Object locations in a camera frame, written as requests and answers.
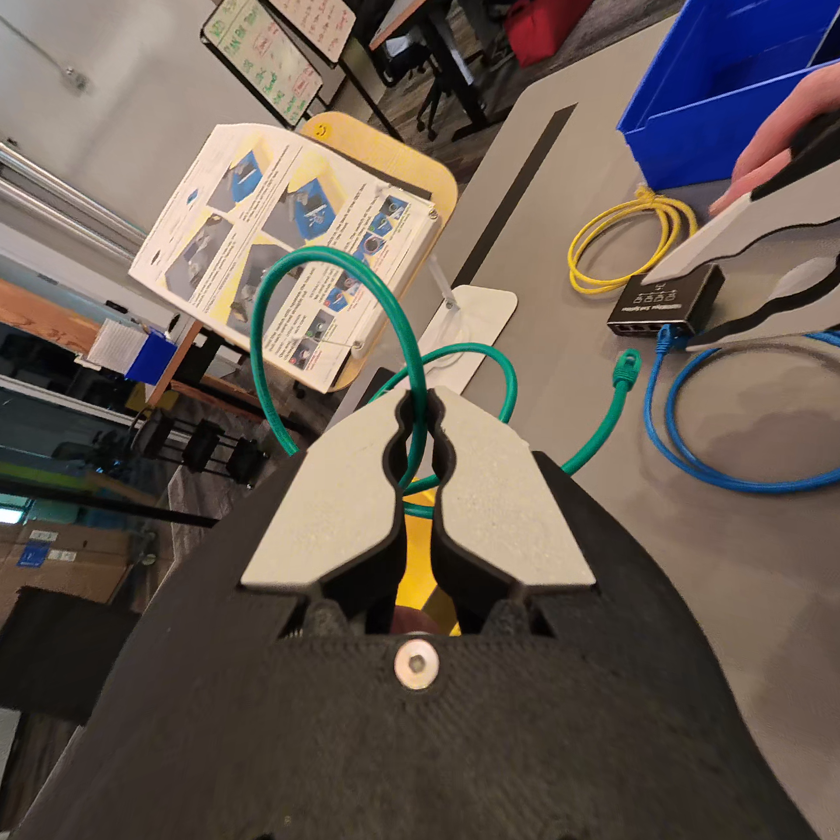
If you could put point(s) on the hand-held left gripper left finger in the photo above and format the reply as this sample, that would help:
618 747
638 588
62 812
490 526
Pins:
328 512

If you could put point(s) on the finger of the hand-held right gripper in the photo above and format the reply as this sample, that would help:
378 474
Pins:
754 226
807 282

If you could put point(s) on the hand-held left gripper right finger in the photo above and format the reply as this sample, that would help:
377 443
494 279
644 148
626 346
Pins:
518 512

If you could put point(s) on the yellow plastic bin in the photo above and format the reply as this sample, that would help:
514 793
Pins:
413 564

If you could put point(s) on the black ethernet splitter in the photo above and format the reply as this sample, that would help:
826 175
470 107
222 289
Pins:
663 298

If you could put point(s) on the blue plastic bin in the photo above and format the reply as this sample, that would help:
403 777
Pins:
709 98

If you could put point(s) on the person's right hand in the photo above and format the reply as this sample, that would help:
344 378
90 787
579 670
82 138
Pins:
781 124

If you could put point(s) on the black rolling cart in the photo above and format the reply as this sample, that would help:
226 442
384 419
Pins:
203 446

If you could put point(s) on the small blue bin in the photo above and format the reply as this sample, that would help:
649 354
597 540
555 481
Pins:
152 358

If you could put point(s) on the cardboard box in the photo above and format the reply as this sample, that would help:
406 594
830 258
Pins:
65 564

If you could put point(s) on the white paper stack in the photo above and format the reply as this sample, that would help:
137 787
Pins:
118 344

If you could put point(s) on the red bag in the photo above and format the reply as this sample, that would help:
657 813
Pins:
544 26

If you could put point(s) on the printed instruction sheet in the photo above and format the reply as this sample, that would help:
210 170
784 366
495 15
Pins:
262 216

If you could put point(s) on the wooden desk black legs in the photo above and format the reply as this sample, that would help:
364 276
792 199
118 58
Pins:
39 315

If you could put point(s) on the wooden display board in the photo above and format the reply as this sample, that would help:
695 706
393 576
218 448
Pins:
367 141

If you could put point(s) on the large whiteboard green writing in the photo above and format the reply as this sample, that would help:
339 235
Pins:
262 59

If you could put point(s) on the small whiteboard red writing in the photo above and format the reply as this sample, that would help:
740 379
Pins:
315 19

